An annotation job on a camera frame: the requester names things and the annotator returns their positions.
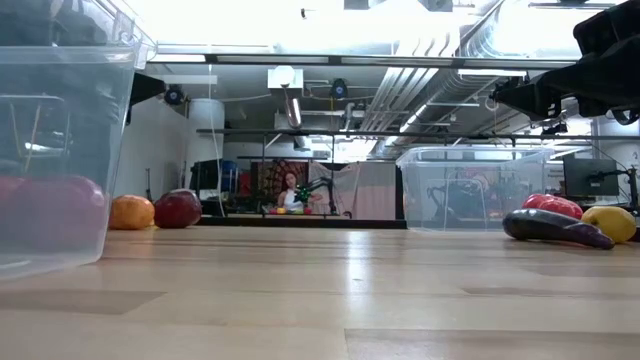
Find purple eggplant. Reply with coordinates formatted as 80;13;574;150
502;207;616;251

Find black ceiling camera cluster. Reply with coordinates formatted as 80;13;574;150
541;121;570;137

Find black background monitor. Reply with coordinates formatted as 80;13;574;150
188;158;224;193
563;157;620;198

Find black metal table frame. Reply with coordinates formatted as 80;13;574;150
197;214;407;230

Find clear plastic bin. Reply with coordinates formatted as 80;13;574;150
0;0;159;281
395;145;555;234

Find dark red apple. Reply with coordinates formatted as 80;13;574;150
153;188;204;230

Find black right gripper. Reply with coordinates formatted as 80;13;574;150
499;64;609;121

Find red round fruit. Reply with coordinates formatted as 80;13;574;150
9;174;107;254

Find blue barrel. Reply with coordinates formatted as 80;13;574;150
221;159;240;194

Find white lamp box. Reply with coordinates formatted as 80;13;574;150
267;65;305;91

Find shiny metal pipe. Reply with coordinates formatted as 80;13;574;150
283;88;303;130

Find red bell pepper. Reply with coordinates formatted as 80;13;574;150
521;193;585;221

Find ceiling light fixture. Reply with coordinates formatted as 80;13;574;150
528;1;614;11

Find pale hanging curtain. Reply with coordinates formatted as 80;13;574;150
307;160;398;220

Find silver ceiling ducts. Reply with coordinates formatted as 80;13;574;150
357;19;501;147

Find grey overhead crossbar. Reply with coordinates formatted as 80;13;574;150
149;52;581;70

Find round black ceiling device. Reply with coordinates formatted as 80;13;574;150
164;84;185;106
329;77;350;100

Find person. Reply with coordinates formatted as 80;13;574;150
276;170;314;210

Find white hanging cable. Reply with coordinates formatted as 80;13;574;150
207;64;225;217

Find yellow lemon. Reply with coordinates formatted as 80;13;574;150
580;205;638;245

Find red patterned poster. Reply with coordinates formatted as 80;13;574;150
249;159;310;207

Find black rack bar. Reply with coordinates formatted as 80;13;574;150
196;128;640;142

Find orange round fruit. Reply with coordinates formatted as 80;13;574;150
108;194;156;231

